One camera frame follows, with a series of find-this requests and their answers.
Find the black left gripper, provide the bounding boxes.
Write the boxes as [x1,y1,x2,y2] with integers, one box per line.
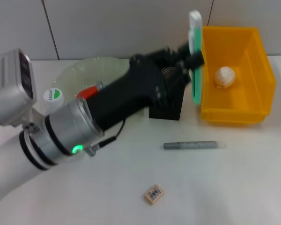
[86,41,205,132]

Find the white paper ball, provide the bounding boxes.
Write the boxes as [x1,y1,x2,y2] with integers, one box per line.
[214,66,237,90]

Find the clear water bottle green label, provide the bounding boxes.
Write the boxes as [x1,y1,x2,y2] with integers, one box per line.
[42,87,65,111]

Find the left wrist cable with connector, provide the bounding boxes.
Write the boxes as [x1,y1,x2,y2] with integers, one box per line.
[85,81,127,158]

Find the red-orange toy fruit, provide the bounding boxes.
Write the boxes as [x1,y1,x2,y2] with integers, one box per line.
[76,85,98,99]

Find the mint green utility knife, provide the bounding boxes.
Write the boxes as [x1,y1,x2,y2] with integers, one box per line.
[187,9,204,106]

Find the grey marker pen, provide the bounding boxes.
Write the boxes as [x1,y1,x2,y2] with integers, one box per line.
[163,140,227,150]

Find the black mesh pen holder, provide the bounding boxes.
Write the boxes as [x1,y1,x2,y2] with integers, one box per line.
[148,65,191,121]

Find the frosted green glass fruit bowl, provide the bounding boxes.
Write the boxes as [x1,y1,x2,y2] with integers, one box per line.
[52,57,132,116]

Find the beige eraser with barcode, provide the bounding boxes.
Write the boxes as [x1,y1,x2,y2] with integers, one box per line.
[143,184,165,206]

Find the yellow plastic bin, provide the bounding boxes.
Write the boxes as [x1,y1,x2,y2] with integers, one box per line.
[198,25,277,125]

